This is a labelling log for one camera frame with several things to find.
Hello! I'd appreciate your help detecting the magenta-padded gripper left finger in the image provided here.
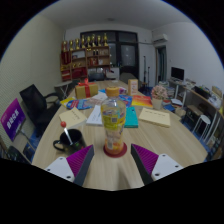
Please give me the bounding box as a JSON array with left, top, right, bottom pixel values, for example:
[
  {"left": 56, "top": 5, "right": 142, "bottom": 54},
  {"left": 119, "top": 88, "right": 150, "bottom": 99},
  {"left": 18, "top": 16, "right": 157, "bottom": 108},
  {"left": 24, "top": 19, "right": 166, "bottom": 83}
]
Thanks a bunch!
[{"left": 43, "top": 144, "right": 95, "bottom": 187}]

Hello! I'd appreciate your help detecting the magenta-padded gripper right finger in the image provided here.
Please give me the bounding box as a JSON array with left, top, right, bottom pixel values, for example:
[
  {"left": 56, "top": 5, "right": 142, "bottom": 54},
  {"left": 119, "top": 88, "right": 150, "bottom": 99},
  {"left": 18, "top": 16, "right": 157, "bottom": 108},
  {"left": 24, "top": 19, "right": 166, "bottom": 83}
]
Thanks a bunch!
[{"left": 129, "top": 143, "right": 184, "bottom": 187}]

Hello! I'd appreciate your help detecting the yellow-capped clear drink bottle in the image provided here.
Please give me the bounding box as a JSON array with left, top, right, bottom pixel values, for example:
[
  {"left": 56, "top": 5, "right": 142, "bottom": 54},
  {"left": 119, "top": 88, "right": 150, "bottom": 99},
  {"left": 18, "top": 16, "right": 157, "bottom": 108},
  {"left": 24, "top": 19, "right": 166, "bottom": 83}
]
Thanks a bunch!
[{"left": 100, "top": 86, "right": 128, "bottom": 156}]

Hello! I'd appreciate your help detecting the black mug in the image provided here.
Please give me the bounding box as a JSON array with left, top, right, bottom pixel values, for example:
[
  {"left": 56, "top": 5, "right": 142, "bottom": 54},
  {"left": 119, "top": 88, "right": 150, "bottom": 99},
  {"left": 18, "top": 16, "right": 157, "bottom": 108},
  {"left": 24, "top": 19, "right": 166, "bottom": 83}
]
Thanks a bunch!
[{"left": 52, "top": 128, "right": 87, "bottom": 155}]

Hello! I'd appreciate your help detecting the red-tipped white stick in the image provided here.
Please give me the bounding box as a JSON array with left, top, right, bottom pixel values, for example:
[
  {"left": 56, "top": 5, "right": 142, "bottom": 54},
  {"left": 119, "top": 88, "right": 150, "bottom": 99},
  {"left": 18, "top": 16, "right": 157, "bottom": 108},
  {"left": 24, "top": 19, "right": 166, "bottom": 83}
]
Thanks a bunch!
[{"left": 59, "top": 121, "right": 74, "bottom": 146}]

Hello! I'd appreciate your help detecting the pale yellow book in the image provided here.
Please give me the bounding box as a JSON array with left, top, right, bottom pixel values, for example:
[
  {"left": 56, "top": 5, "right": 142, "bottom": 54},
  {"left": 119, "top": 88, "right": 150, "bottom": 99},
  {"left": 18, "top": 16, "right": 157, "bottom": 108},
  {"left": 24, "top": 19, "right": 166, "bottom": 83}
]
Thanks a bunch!
[{"left": 137, "top": 107, "right": 172, "bottom": 129}]

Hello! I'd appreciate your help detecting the teal book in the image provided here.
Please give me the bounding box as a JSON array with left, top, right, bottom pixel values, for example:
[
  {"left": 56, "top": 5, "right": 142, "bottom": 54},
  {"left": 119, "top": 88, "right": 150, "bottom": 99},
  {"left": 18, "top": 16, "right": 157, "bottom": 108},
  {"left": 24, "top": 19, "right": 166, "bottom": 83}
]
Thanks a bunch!
[{"left": 123, "top": 106, "right": 140, "bottom": 129}]

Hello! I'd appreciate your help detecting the white booklet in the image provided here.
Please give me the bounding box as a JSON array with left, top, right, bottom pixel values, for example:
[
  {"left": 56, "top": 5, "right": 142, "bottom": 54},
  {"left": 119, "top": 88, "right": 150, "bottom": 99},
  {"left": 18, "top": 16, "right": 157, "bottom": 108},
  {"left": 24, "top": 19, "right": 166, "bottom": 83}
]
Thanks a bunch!
[{"left": 85, "top": 104, "right": 104, "bottom": 127}]

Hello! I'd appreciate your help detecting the blue printed magazine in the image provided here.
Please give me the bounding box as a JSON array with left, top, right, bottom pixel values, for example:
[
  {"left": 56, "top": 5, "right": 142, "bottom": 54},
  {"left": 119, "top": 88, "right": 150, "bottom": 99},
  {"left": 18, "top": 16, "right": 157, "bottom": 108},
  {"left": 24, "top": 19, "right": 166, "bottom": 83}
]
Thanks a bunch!
[{"left": 66, "top": 98, "right": 98, "bottom": 111}]

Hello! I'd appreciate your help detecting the orange book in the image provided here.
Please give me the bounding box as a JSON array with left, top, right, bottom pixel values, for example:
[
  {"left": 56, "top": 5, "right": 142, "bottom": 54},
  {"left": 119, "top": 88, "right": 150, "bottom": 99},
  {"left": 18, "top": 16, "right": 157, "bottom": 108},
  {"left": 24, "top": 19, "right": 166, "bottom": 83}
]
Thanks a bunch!
[{"left": 130, "top": 94, "right": 154, "bottom": 108}]

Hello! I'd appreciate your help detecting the yellow booklet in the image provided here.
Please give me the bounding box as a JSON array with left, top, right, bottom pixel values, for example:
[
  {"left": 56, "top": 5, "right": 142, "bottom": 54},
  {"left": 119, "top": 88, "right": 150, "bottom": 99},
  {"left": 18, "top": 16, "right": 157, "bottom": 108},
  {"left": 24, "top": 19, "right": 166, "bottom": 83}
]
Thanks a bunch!
[{"left": 59, "top": 96, "right": 78, "bottom": 108}]

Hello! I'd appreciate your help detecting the black backpack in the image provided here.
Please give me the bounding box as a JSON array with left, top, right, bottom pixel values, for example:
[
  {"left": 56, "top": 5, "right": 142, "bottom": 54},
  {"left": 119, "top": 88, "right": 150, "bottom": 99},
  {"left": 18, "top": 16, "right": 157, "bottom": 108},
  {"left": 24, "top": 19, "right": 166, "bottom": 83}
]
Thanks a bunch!
[{"left": 6, "top": 145, "right": 34, "bottom": 164}]

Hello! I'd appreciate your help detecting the blue snack packet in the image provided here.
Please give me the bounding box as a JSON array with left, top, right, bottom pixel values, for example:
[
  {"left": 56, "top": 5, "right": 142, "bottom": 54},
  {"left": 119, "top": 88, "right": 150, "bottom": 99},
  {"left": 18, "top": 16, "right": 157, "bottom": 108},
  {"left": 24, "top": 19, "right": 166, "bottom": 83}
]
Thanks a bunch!
[{"left": 118, "top": 94, "right": 134, "bottom": 108}]

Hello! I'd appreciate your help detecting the white printed pamphlet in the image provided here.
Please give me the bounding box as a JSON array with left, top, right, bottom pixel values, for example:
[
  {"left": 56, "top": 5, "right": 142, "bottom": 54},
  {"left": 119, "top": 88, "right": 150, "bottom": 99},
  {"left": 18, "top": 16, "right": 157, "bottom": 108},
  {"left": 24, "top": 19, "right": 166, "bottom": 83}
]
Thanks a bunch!
[{"left": 91, "top": 92, "right": 108, "bottom": 105}]

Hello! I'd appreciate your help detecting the potted pink flower plant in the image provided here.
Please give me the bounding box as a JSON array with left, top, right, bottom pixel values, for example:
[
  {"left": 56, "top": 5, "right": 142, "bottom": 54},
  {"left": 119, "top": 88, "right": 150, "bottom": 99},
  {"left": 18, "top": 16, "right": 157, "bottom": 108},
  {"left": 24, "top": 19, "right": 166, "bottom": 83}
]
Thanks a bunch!
[{"left": 150, "top": 84, "right": 169, "bottom": 111}]

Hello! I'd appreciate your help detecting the black office chair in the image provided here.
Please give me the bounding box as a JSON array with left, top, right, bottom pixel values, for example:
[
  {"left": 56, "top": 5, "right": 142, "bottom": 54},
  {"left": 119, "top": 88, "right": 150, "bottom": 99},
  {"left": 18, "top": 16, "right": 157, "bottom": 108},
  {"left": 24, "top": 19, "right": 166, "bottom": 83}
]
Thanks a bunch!
[{"left": 19, "top": 84, "right": 63, "bottom": 136}]

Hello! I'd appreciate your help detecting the white stool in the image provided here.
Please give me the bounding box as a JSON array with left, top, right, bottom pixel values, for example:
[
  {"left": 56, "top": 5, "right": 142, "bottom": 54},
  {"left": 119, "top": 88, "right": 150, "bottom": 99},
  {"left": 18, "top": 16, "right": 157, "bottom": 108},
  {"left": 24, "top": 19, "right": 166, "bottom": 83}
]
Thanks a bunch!
[{"left": 192, "top": 114, "right": 214, "bottom": 143}]

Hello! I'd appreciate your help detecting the gold gift box, red ribbon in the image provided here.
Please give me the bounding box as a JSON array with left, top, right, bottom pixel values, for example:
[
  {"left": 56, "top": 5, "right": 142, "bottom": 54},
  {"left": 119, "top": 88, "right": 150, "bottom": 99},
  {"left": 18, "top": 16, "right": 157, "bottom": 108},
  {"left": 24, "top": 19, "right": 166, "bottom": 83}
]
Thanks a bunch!
[{"left": 74, "top": 78, "right": 100, "bottom": 100}]

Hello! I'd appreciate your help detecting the small beige carton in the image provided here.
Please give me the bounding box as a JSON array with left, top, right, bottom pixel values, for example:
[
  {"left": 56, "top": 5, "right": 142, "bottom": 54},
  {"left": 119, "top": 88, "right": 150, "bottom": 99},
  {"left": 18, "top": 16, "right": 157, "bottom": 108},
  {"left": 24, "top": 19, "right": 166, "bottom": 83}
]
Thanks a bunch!
[{"left": 127, "top": 78, "right": 139, "bottom": 97}]

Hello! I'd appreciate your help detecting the round white side table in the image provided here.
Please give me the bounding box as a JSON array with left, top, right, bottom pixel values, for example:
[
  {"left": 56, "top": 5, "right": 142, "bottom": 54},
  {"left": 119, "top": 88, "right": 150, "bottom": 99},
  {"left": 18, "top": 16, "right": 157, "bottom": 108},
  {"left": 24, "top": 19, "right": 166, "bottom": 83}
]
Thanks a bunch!
[{"left": 53, "top": 80, "right": 74, "bottom": 99}]

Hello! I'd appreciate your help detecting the purple sign board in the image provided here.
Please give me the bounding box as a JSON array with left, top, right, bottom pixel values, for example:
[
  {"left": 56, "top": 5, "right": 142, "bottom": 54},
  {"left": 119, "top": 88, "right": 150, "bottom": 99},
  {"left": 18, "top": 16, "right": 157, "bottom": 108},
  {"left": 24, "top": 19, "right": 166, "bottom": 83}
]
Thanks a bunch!
[{"left": 0, "top": 97, "right": 27, "bottom": 142}]

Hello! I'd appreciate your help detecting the cluttered side desk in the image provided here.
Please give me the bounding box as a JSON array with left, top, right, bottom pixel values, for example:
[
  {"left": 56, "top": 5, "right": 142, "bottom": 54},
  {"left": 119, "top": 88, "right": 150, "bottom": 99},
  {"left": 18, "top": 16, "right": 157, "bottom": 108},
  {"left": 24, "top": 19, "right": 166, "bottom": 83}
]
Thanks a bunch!
[{"left": 168, "top": 78, "right": 224, "bottom": 148}]

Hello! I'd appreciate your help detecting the computer monitor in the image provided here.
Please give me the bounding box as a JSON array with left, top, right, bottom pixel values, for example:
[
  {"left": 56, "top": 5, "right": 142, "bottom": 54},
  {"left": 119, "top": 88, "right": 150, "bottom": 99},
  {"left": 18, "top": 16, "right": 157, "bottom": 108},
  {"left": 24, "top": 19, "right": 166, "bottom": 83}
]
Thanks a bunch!
[{"left": 170, "top": 66, "right": 185, "bottom": 82}]

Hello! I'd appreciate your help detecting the wooden shelf unit with trophies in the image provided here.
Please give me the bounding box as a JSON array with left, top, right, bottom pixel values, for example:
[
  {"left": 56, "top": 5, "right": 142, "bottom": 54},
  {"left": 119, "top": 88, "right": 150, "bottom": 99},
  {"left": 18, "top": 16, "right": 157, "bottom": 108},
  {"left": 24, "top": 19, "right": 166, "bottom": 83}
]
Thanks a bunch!
[{"left": 59, "top": 33, "right": 112, "bottom": 83}]

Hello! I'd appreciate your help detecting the dark framed glass door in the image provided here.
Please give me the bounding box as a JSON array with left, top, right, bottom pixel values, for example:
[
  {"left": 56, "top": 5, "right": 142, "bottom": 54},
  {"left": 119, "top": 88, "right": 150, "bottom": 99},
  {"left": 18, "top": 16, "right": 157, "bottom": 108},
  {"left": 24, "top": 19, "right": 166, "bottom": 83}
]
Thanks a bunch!
[{"left": 79, "top": 30, "right": 139, "bottom": 79}]

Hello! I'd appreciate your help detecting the white wall air conditioner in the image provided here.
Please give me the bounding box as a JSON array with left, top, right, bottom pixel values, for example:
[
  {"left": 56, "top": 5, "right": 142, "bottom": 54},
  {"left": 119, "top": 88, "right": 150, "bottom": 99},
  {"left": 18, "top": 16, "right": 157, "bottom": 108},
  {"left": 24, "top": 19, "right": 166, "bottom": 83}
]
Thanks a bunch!
[{"left": 152, "top": 33, "right": 169, "bottom": 44}]

